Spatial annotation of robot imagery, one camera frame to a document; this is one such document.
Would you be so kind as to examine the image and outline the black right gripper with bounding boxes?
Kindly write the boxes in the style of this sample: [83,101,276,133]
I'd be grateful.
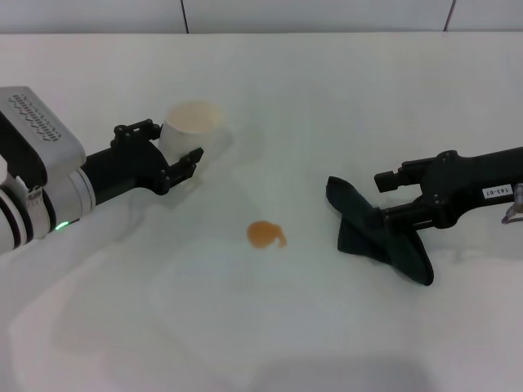
[373,145,523,232]

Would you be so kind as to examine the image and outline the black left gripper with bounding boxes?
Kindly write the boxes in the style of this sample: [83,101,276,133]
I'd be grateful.
[80,118,205,206]

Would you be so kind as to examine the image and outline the white paper cup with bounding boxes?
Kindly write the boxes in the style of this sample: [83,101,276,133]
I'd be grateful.
[158,100,228,164]

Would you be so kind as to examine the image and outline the dark blue rag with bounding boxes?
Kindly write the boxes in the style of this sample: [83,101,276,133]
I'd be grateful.
[325,176,435,287]

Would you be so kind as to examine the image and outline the brown water stain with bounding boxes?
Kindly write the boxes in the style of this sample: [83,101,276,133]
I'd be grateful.
[246,220,288,249]

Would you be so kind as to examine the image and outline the grey right wrist cable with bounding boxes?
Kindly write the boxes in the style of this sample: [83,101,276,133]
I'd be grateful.
[500,183,523,225]

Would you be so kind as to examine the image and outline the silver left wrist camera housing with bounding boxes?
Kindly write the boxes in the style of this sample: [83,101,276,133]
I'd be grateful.
[0,85,87,193]

